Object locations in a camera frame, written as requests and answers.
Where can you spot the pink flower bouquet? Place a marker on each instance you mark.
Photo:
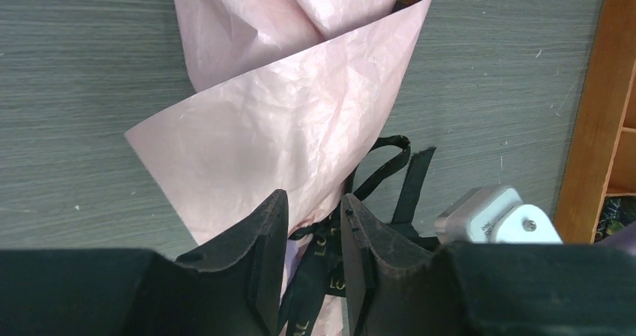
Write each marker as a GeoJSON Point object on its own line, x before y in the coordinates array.
{"type": "Point", "coordinates": [289, 94]}

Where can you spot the orange compartment tray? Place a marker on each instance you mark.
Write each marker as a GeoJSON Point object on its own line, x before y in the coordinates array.
{"type": "Point", "coordinates": [601, 158]}

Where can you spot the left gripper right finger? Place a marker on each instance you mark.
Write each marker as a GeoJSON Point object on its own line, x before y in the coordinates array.
{"type": "Point", "coordinates": [395, 287]}

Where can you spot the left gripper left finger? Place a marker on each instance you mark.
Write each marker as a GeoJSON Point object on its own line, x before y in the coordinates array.
{"type": "Point", "coordinates": [230, 285]}

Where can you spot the dark green rolled ribbon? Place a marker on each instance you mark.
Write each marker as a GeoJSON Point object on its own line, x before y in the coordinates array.
{"type": "Point", "coordinates": [617, 212]}

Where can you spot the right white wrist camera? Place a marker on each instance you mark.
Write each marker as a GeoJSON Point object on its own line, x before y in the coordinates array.
{"type": "Point", "coordinates": [495, 214]}

